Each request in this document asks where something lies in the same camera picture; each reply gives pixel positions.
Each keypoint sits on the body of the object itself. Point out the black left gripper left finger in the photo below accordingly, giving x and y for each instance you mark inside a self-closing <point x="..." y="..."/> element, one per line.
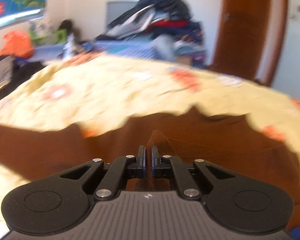
<point x="56" y="203"/>

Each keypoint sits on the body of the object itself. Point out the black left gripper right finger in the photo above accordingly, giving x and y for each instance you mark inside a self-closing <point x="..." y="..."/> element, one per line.
<point x="236" y="202"/>

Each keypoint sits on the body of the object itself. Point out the brown knit sweater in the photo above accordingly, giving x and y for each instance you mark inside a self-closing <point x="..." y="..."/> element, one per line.
<point x="227" y="141"/>

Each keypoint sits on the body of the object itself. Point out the dark clothes at bedside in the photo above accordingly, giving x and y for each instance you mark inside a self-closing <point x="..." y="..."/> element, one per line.
<point x="14" y="72"/>

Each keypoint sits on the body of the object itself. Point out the pile of clothes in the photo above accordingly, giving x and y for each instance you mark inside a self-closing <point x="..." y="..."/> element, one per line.
<point x="167" y="24"/>

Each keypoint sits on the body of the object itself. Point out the grey board behind clothes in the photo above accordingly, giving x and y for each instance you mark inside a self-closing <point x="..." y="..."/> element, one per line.
<point x="116" y="8"/>

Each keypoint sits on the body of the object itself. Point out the yellow patterned bed quilt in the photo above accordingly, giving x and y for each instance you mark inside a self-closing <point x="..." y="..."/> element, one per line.
<point x="101" y="94"/>

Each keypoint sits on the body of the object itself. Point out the white wardrobe sliding door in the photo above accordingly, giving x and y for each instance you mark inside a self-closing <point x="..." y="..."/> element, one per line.
<point x="287" y="77"/>

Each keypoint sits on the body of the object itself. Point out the orange plastic bag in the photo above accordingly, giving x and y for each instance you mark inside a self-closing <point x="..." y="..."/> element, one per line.
<point x="17" y="43"/>

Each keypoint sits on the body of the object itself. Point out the floral white pillow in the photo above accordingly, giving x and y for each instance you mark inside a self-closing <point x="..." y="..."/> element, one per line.
<point x="42" y="32"/>

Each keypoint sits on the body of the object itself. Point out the brown wooden door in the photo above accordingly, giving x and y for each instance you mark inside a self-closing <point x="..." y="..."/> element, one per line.
<point x="250" y="39"/>

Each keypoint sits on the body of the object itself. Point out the black bag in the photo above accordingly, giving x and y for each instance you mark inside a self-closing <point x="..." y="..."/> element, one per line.
<point x="67" y="26"/>

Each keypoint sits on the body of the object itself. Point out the blue quilted blanket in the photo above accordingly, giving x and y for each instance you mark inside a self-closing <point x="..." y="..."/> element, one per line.
<point x="146" y="50"/>

